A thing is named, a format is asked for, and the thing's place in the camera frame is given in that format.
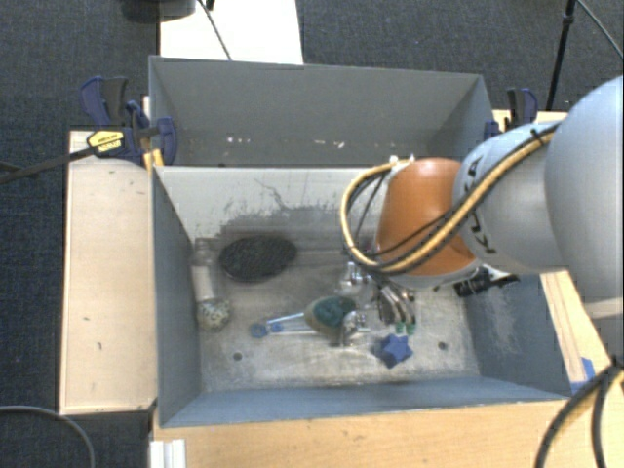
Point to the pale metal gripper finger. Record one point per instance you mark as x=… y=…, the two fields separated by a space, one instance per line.
x=352 y=278
x=354 y=327

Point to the blue star-shaped block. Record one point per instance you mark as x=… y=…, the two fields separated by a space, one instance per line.
x=393 y=350

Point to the black oval textured pad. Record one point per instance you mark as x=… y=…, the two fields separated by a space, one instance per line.
x=257 y=259

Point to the blue and clear plastic tool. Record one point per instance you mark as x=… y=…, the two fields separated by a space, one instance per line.
x=257 y=330

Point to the speckled white green ball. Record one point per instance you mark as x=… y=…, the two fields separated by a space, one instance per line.
x=214 y=315

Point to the clear glass bottle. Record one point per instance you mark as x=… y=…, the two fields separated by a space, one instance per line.
x=203 y=273

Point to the grey metal bin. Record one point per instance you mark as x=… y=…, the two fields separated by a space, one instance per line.
x=312 y=115

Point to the pale wood board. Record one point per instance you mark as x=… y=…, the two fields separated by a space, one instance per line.
x=109 y=281

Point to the black cylinder on white bracket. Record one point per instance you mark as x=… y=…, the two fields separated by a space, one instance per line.
x=475 y=284

